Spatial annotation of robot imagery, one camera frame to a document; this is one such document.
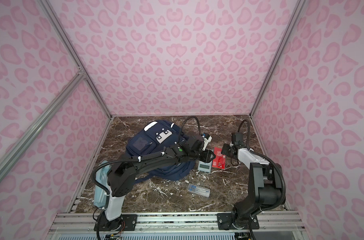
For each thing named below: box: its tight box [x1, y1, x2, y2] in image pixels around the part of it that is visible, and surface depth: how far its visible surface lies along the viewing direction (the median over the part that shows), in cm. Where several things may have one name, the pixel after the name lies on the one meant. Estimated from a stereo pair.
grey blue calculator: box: [197, 160, 213, 173], surface depth 93 cm
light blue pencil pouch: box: [94, 164, 110, 208], surface depth 78 cm
